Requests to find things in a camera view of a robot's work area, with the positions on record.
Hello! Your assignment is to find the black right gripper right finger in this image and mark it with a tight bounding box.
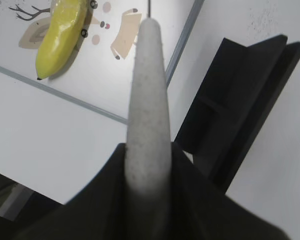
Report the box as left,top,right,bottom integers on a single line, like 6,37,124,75
170,142,289,240

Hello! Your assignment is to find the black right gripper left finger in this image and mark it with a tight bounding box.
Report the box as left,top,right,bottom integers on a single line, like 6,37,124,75
14,143,127,240

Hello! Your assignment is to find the white-handled kitchen knife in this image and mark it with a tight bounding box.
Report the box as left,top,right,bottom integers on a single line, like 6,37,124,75
125,14,171,200

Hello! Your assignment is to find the yellow plastic banana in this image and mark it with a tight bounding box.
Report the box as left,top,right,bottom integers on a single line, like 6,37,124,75
35,0,88,80

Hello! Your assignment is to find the black knife stand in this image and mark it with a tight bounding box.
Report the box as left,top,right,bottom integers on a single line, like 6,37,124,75
175,34,300,193

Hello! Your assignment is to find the white grey-rimmed cutting board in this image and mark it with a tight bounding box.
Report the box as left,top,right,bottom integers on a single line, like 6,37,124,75
0,0,203,123

